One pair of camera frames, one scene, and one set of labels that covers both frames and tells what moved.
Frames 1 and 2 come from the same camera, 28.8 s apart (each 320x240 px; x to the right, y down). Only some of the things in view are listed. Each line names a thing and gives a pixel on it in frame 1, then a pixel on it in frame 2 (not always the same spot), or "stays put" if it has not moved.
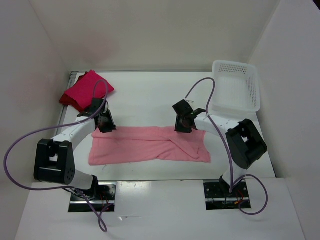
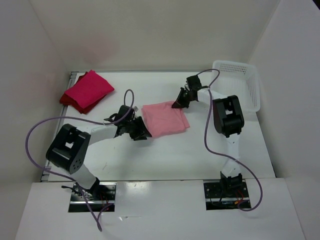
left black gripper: (111, 126) -> (142, 130)
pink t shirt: (91, 86) stays put
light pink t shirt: (140, 144) -> (161, 119)
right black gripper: (178, 128) -> (179, 103)
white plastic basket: (236, 88) stays put
